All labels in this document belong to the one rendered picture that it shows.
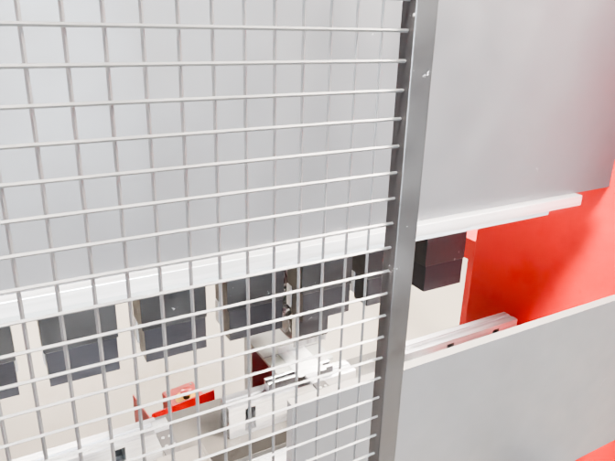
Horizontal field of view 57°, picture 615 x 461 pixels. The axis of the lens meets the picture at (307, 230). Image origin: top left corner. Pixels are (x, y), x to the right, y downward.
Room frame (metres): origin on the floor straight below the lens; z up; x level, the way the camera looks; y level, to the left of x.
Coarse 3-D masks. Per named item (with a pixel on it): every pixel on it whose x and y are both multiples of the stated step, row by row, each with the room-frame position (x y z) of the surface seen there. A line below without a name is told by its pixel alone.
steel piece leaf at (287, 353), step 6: (282, 348) 1.43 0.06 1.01; (288, 348) 1.44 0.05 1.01; (294, 348) 1.45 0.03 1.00; (300, 348) 1.45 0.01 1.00; (306, 348) 1.45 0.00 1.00; (282, 354) 1.42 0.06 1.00; (288, 354) 1.42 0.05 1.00; (294, 354) 1.42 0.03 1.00; (300, 354) 1.42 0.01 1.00; (306, 354) 1.42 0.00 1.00; (288, 360) 1.39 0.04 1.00; (294, 360) 1.39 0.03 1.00; (306, 360) 1.39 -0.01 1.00; (312, 360) 1.39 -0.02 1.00; (294, 366) 1.36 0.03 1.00; (300, 366) 1.36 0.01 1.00; (306, 366) 1.36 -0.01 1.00; (312, 366) 1.36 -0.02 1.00
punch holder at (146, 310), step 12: (204, 288) 1.17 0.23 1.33; (144, 300) 1.10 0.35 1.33; (156, 300) 1.12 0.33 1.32; (168, 300) 1.13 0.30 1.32; (180, 300) 1.14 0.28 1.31; (204, 300) 1.17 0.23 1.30; (144, 312) 1.10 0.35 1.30; (156, 312) 1.12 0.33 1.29; (168, 312) 1.13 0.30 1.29; (180, 312) 1.14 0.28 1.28; (168, 324) 1.13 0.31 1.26; (180, 324) 1.14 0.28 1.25; (204, 324) 1.17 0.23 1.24; (144, 336) 1.10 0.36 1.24; (156, 336) 1.11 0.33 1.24; (168, 336) 1.13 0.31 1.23; (180, 336) 1.14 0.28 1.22; (204, 336) 1.17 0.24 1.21; (144, 348) 1.11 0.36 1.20; (168, 348) 1.13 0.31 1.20; (180, 348) 1.14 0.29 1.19; (192, 348) 1.15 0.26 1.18
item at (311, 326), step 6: (294, 318) 1.33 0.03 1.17; (318, 318) 1.36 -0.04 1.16; (324, 318) 1.37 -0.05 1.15; (294, 324) 1.33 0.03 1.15; (300, 324) 1.33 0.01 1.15; (306, 324) 1.34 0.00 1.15; (312, 324) 1.35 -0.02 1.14; (318, 324) 1.36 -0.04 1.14; (324, 324) 1.37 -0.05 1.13; (294, 330) 1.33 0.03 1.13; (300, 330) 1.33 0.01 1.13; (306, 330) 1.34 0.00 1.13; (312, 330) 1.35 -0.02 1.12; (294, 336) 1.33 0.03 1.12; (300, 336) 1.33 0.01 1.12; (324, 336) 1.38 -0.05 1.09; (294, 342) 1.33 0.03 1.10; (300, 342) 1.34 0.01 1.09; (306, 342) 1.35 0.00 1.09
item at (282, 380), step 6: (324, 366) 1.37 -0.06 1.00; (330, 366) 1.37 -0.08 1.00; (288, 372) 1.33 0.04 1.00; (294, 372) 1.34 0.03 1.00; (324, 372) 1.36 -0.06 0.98; (264, 378) 1.30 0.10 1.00; (270, 378) 1.30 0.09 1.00; (276, 378) 1.31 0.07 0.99; (282, 378) 1.31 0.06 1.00; (288, 378) 1.31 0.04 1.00; (294, 378) 1.32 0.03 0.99; (300, 378) 1.33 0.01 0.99; (264, 384) 1.30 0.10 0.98; (270, 384) 1.28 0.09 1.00; (276, 384) 1.29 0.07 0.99; (282, 384) 1.30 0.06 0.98; (288, 384) 1.31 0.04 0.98; (270, 390) 1.28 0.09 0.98
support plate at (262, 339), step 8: (256, 336) 1.52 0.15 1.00; (264, 336) 1.52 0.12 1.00; (280, 336) 1.52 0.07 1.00; (256, 344) 1.47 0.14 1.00; (264, 344) 1.47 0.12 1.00; (288, 344) 1.48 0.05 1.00; (256, 352) 1.44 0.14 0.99; (264, 352) 1.43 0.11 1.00; (312, 352) 1.44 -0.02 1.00; (264, 360) 1.39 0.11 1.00; (280, 360) 1.39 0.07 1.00; (320, 360) 1.39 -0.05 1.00; (280, 368) 1.35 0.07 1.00; (288, 368) 1.35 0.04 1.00
